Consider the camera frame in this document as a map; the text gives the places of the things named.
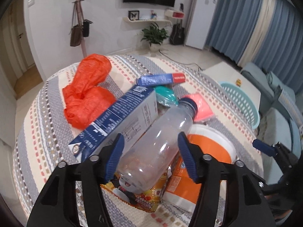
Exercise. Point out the light switch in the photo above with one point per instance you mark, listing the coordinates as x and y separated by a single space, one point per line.
31 3

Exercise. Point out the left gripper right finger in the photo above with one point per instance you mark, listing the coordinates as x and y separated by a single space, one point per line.
245 203

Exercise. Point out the cream curtain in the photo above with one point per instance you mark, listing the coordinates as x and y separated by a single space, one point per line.
259 33

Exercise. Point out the person's right hand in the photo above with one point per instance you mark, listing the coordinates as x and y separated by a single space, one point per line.
280 206

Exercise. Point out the orange plastic bag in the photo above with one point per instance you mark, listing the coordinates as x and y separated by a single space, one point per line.
85 100

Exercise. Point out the brown hanging bag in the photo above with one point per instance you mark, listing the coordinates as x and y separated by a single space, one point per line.
76 31

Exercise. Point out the clear plastic bottle blue cap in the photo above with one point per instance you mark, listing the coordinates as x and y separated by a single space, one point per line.
142 166

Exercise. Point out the teal sofa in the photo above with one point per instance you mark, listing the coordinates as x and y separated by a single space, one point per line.
280 118

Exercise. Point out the blue white milk carton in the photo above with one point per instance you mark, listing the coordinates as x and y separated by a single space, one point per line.
131 115

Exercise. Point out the orange snack bag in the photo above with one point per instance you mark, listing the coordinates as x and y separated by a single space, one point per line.
147 201

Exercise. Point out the light blue plastic basket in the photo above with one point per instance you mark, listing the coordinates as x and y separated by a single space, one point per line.
243 102

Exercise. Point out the red white wall box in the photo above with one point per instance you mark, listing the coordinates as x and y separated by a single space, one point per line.
174 14

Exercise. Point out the teal packet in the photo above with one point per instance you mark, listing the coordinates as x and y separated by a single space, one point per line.
165 96

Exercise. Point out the blue curtain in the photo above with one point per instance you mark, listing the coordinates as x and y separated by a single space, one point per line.
267 33

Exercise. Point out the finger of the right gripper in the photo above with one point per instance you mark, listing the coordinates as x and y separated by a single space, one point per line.
269 150

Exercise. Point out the pink packet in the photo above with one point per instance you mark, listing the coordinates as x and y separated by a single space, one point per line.
204 112

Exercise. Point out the blue red card box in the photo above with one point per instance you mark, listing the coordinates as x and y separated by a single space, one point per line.
161 79

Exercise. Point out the butterfly picture frame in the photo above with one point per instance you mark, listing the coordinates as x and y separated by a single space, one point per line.
134 15

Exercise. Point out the white wall shelf lower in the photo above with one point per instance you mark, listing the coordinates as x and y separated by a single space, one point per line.
126 19

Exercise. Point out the white standing air conditioner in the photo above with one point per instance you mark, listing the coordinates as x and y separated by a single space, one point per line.
199 22

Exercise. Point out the striped woven tablecloth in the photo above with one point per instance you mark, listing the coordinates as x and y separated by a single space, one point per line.
45 134

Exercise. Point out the black hanging bag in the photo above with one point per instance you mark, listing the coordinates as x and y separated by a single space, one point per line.
86 27

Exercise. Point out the black guitar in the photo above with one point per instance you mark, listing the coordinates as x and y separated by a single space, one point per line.
177 36

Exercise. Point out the potted green plant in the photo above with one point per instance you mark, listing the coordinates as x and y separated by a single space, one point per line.
155 36

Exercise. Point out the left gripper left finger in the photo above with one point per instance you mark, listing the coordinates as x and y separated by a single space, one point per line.
68 185

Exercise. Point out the pink coat rack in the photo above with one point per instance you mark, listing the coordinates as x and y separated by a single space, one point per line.
80 19

